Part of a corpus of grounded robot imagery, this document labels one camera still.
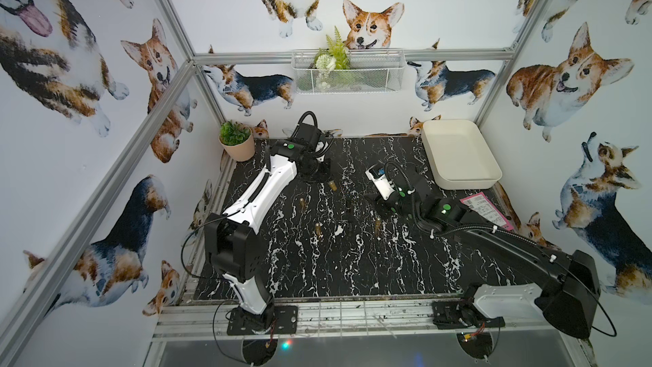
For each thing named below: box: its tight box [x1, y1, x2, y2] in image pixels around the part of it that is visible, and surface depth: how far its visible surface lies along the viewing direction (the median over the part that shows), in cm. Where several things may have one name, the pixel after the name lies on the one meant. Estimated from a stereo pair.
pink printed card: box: [460, 191, 515, 232], surface depth 100 cm
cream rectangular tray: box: [421, 118, 503, 191], surface depth 116 cm
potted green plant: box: [218, 119, 256, 162], surface depth 106 cm
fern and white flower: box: [314, 25, 351, 90], surface depth 85 cm
